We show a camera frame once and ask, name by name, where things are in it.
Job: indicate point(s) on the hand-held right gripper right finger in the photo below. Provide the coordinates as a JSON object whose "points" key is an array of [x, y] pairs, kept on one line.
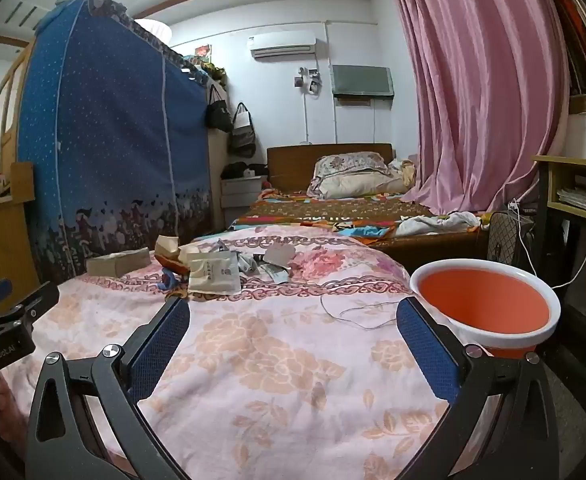
{"points": [[423, 335]]}

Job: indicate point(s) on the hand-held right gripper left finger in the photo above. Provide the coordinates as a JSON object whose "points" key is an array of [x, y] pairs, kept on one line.
{"points": [[165, 332]]}

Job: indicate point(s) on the blue wrapper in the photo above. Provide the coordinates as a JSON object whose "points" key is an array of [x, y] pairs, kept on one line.
{"points": [[169, 277]]}

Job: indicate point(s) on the orange wrapper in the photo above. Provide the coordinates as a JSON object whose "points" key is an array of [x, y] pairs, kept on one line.
{"points": [[170, 262]]}

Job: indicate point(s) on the thin white thread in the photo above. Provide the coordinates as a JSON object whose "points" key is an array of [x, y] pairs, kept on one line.
{"points": [[353, 317]]}

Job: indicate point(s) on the orange basin with white rim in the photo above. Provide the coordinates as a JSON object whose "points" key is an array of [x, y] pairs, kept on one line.
{"points": [[483, 292]]}

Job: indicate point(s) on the white paper packet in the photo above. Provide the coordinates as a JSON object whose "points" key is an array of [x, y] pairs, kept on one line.
{"points": [[213, 272]]}

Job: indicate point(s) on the beige paper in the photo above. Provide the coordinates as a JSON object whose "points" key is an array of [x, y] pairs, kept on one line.
{"points": [[167, 246]]}

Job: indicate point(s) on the green and white wrapper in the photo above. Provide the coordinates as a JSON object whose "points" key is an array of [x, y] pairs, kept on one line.
{"points": [[277, 272]]}

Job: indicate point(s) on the silver foil wrapper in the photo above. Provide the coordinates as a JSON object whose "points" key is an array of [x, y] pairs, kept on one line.
{"points": [[278, 254]]}

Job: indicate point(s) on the old yellowed book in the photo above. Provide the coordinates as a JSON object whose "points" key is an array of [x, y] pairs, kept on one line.
{"points": [[118, 262]]}

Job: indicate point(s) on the white crumpled cloth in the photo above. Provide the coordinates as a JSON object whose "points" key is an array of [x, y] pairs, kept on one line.
{"points": [[440, 222]]}

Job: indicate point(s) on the black quilted bag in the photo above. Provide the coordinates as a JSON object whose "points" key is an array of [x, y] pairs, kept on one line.
{"points": [[505, 240]]}

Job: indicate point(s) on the white nightstand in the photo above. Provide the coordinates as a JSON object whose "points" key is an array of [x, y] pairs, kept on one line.
{"points": [[240, 200]]}

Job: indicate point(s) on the bed with colourful blanket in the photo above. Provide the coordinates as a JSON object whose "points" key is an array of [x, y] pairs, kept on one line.
{"points": [[323, 210]]}

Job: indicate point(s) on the yellow cloth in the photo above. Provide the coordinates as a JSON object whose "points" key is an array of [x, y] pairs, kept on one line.
{"points": [[409, 172]]}

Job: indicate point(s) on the beige folded quilt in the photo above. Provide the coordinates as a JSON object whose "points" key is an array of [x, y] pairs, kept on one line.
{"points": [[358, 184]]}

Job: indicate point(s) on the black clothing pile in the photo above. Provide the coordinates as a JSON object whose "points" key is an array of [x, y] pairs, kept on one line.
{"points": [[243, 170]]}

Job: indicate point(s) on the blue fabric wardrobe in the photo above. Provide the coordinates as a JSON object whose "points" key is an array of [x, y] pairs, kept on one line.
{"points": [[113, 135]]}

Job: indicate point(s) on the floral pillow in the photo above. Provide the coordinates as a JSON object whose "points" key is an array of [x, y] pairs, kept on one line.
{"points": [[345, 165]]}

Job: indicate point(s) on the wooden desk shelf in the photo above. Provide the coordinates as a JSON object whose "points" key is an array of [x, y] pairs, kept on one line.
{"points": [[548, 185]]}

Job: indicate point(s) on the stack of papers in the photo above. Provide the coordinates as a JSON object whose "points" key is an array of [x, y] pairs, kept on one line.
{"points": [[583, 200]]}

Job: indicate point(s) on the grey and white handbag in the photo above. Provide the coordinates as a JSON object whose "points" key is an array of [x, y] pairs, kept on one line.
{"points": [[243, 135]]}

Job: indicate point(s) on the wooden headboard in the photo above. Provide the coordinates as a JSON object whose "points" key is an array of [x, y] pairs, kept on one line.
{"points": [[293, 162]]}

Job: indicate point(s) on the black handbag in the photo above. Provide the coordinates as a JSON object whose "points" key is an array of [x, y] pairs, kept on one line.
{"points": [[219, 115]]}

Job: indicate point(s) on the pink curtain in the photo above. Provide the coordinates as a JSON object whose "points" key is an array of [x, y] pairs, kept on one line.
{"points": [[473, 85]]}

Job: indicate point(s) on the plush items on wardrobe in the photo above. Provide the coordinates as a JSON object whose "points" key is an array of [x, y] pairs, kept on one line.
{"points": [[212, 70]]}

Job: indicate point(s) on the white ceiling lampshade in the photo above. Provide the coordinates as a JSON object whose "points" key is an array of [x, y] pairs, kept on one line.
{"points": [[155, 31]]}

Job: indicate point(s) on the white air conditioner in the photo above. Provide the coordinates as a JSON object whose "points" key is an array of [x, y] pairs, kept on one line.
{"points": [[283, 44]]}

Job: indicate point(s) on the wall television with green cover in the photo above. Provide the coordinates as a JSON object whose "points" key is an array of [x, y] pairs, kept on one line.
{"points": [[362, 81]]}

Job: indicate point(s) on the wall hook with hanging items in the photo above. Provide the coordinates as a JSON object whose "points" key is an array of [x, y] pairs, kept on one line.
{"points": [[310, 80]]}

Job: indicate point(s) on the floral wall poster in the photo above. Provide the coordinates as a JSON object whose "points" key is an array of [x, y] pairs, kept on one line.
{"points": [[203, 51]]}

